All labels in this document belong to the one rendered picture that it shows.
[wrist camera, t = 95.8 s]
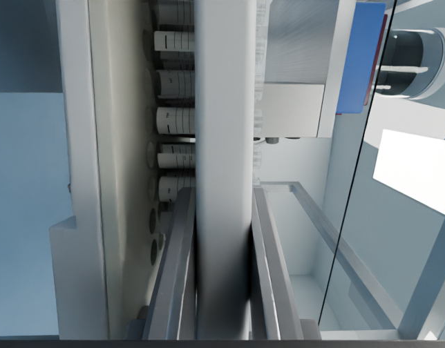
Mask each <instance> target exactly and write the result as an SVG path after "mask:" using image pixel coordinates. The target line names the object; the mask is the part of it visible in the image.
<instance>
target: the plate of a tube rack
mask: <svg viewBox="0 0 445 348"><path fill-rule="evenodd" d="M194 48H195V127H196V284H197V340H248V337H249V279H250V246H251V218H252V164H253V134H254V78H255V48H256V0H194Z"/></svg>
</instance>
